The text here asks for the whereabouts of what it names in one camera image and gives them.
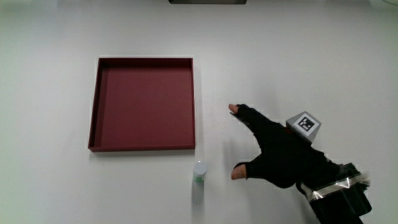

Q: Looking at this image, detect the person's right hand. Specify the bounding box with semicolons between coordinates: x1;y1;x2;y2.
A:
228;103;341;189

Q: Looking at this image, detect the white glue stick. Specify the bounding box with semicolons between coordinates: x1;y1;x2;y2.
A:
192;160;208;184

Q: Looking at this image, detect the person's right forearm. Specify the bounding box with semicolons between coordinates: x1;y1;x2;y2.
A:
295;162;373;224

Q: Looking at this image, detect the dark red square tray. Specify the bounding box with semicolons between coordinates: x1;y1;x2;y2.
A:
88;57;197;153

